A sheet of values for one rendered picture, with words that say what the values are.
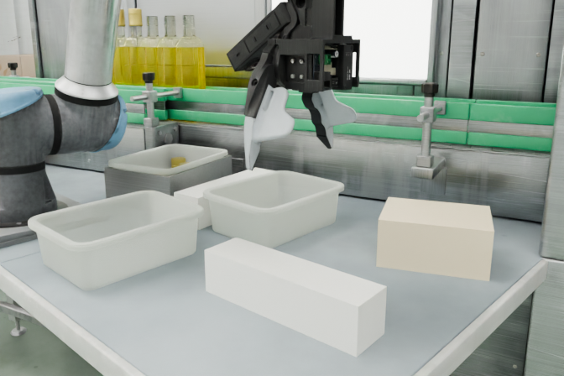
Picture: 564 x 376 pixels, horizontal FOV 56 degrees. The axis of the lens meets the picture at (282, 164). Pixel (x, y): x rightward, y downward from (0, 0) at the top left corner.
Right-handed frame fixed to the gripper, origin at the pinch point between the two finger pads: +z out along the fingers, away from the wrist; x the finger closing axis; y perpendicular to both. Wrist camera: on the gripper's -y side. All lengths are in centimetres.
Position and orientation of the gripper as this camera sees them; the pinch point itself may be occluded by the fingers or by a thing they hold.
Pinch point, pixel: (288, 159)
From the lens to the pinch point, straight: 62.1
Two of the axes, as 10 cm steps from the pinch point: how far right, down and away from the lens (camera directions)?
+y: 7.7, 1.5, -6.2
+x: 6.4, -1.8, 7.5
